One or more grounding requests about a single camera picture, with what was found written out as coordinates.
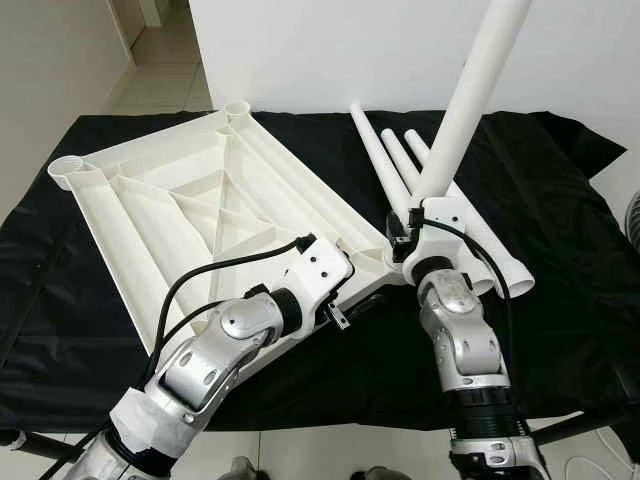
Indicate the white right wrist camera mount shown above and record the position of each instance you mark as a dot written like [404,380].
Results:
[440,212]

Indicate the white plastic children table top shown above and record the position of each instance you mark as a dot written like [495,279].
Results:
[150,200]

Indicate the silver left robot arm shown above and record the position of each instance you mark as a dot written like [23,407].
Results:
[215,360]

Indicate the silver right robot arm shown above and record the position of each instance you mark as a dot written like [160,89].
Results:
[460,330]

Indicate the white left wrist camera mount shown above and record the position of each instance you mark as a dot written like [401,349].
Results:
[320,265]

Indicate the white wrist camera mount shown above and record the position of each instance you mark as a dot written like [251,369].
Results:
[320,265]
[440,212]

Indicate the black tablecloth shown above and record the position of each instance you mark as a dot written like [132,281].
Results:
[570,330]

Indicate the grey robot left foot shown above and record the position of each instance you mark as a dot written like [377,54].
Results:
[244,470]

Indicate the white plastic table leg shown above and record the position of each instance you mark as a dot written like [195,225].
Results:
[515,275]
[470,100]
[402,160]
[380,155]

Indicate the white electric fan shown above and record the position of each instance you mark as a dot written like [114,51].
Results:
[633,215]

